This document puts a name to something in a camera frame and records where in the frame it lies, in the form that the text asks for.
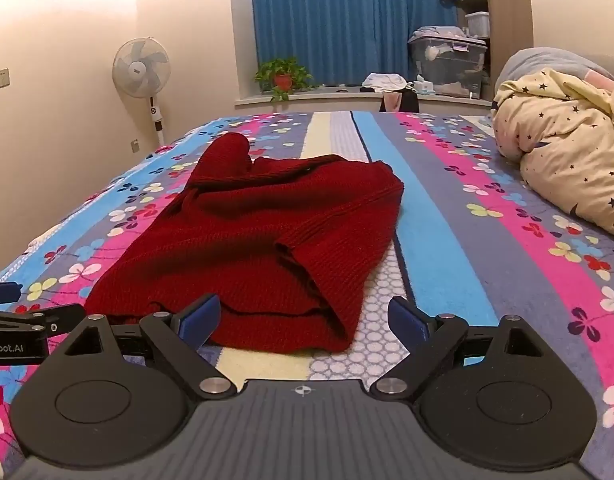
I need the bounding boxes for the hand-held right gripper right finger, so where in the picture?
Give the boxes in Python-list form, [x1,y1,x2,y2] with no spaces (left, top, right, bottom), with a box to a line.
[369,296,548,402]

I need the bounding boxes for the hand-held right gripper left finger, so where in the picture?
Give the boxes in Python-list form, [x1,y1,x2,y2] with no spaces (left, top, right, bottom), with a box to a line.
[62,294,235,402]

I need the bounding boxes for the red knitted sweater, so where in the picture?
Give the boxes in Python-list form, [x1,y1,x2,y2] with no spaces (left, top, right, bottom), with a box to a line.
[83,132,406,353]

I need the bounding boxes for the pile of white clothes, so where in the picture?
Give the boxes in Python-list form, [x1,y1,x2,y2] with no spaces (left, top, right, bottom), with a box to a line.
[361,72,406,93]

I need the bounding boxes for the floral striped bed sheet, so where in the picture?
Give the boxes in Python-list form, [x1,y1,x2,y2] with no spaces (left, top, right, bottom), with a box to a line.
[0,110,614,480]

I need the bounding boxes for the black pink bag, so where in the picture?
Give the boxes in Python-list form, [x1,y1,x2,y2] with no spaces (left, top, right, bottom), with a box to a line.
[379,87,420,113]

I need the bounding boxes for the yellow star print quilt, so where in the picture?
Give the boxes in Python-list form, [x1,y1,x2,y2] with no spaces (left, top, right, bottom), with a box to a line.
[493,67,614,243]

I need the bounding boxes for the white windowsill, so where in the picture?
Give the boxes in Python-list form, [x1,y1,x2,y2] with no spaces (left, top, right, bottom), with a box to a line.
[234,85,492,108]

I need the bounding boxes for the potted green plant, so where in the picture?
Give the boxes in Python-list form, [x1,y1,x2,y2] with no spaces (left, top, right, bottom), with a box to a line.
[253,57,315,103]

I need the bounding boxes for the clear plastic storage box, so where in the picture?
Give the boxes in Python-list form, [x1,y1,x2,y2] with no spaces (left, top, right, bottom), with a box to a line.
[408,35,489,100]

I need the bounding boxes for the white standing fan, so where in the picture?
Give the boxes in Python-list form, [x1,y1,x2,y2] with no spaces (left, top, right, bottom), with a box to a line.
[112,36,171,148]

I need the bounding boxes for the folded grey cloth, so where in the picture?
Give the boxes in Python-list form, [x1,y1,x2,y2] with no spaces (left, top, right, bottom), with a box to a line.
[411,25,470,41]

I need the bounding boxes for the grey pillow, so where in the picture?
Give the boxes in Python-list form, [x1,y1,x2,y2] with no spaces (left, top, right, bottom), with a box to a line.
[494,47,614,96]

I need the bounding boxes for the white lidded plastic box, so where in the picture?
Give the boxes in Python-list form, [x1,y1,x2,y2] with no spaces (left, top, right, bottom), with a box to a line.
[466,11,490,38]

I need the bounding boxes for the blue curtain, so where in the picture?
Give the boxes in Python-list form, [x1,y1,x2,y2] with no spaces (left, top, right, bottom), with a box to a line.
[249,0,458,88]

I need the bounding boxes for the wooden shelf unit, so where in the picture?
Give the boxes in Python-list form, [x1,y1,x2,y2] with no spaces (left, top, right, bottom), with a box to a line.
[452,0,492,43]

